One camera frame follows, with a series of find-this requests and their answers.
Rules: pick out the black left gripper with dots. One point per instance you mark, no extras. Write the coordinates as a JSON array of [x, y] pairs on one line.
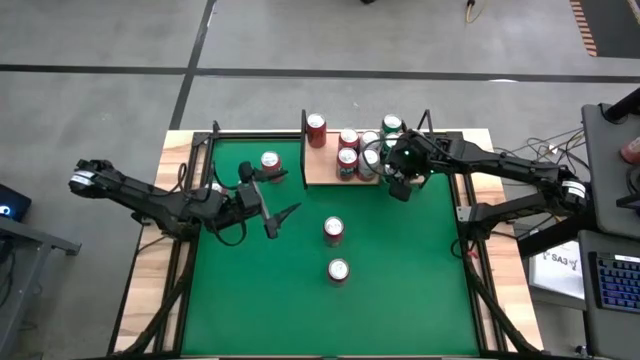
[[247, 200]]

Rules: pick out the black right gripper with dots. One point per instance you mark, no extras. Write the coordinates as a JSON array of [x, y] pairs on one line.
[[415, 160]]

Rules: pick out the red cola can black figure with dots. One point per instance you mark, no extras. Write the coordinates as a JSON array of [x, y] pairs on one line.
[[333, 226]]

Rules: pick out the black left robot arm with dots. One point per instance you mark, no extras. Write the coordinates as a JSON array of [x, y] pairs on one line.
[[150, 200]]

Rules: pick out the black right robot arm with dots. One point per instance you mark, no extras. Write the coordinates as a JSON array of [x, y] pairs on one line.
[[500, 162]]

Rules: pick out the red Coke Zero can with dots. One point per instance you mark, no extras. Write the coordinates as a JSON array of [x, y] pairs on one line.
[[338, 269]]

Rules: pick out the black support beam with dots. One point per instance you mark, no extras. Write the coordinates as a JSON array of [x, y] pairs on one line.
[[555, 235]]

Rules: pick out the white SA3 sign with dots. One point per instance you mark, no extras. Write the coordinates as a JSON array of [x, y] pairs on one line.
[[555, 275]]

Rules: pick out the black stand pole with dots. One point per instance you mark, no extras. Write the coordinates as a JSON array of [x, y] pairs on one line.
[[625, 105]]

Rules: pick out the dark red round container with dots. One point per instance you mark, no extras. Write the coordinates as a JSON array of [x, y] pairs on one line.
[[632, 151]]

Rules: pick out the grey metal cart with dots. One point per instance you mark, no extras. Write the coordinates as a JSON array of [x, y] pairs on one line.
[[45, 241]]

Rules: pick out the black orange-striped floor mat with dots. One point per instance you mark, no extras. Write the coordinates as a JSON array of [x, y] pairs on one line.
[[615, 30]]

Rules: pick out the backlit black keyboard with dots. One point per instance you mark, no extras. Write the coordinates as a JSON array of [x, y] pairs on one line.
[[620, 285]]

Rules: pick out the black device with blue light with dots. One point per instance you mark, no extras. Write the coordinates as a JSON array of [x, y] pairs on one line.
[[17, 202]]

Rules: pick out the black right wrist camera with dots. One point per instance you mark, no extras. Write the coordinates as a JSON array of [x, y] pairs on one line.
[[406, 150]]

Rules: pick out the wooden shelf with black frame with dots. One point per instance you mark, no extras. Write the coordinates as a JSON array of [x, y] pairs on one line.
[[320, 167]]

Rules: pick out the grey metal bracket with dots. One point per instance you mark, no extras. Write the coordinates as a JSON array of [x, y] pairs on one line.
[[462, 212]]

